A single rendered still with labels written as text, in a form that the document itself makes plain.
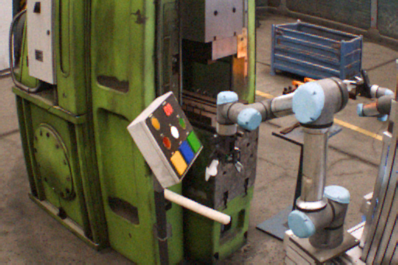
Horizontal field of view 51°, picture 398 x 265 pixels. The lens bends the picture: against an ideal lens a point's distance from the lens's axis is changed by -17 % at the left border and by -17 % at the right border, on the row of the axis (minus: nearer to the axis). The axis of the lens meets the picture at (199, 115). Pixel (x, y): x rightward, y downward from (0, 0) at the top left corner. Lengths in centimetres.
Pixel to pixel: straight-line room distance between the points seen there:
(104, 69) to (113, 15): 31
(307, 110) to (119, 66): 125
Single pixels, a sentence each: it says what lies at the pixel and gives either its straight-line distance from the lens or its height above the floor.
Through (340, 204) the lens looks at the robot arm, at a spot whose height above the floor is 102.
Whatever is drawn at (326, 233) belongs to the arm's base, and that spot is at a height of 89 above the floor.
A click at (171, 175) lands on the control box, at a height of 99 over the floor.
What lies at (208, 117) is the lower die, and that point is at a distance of 243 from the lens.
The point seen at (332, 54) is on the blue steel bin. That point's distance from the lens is 602.
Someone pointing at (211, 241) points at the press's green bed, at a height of 23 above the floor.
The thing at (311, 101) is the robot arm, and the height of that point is 142.
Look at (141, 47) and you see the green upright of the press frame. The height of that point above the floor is 137.
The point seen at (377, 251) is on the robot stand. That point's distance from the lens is 179.
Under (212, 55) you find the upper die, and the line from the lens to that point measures 232.
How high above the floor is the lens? 188
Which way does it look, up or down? 22 degrees down
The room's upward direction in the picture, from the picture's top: straight up
